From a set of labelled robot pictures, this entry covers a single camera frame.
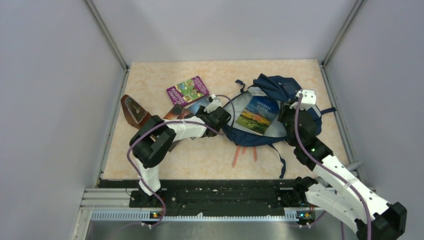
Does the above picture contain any dark brown back-cover book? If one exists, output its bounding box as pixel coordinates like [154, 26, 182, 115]
[163, 104, 194, 120]

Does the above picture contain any blue yellow landscape book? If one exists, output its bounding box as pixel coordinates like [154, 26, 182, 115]
[235, 96, 280, 135]

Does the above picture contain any navy blue backpack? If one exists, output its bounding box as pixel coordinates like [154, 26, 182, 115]
[223, 73, 336, 169]

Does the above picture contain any dark blue book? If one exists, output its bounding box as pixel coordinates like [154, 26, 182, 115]
[186, 95, 210, 115]

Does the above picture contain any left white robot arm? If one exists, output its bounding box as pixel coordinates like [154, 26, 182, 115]
[127, 106, 231, 207]

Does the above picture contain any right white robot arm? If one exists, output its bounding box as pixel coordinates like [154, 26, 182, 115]
[278, 102, 407, 240]

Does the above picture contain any orange pen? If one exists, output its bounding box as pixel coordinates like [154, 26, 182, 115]
[231, 145, 247, 168]
[252, 146, 258, 162]

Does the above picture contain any purple picture book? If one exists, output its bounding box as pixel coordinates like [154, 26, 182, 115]
[166, 75, 210, 107]

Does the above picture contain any brown wedge stand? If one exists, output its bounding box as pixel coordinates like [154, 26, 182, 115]
[120, 94, 152, 130]

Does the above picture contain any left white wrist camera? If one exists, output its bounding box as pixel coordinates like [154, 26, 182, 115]
[204, 94, 222, 113]

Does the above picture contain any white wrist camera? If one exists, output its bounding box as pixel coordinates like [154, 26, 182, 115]
[204, 94, 222, 113]
[289, 89, 317, 111]

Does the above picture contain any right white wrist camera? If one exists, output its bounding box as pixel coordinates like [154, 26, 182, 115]
[289, 89, 317, 111]

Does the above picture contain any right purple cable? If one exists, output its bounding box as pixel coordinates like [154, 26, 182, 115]
[294, 93, 374, 240]

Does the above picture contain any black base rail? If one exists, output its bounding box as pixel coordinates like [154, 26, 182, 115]
[129, 179, 310, 217]

